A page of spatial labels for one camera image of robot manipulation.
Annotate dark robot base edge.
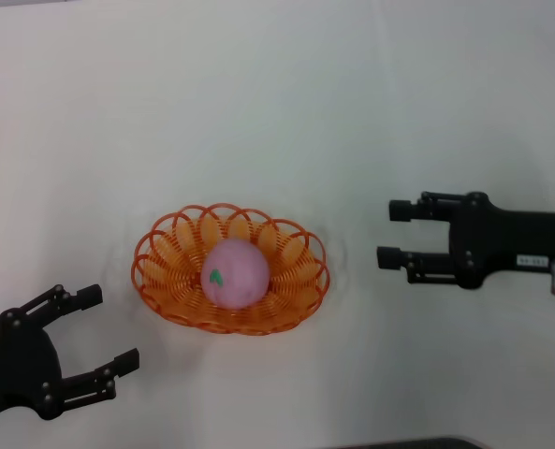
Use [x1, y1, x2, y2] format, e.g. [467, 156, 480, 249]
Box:
[336, 436, 487, 449]

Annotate pink toy peach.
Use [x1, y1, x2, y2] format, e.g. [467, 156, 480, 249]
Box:
[200, 239, 271, 311]

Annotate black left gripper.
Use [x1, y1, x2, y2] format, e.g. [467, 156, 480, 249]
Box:
[0, 282, 141, 422]

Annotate orange plastic woven basket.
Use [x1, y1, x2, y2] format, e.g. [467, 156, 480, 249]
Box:
[131, 202, 332, 336]

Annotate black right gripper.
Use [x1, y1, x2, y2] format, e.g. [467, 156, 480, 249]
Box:
[375, 190, 555, 289]

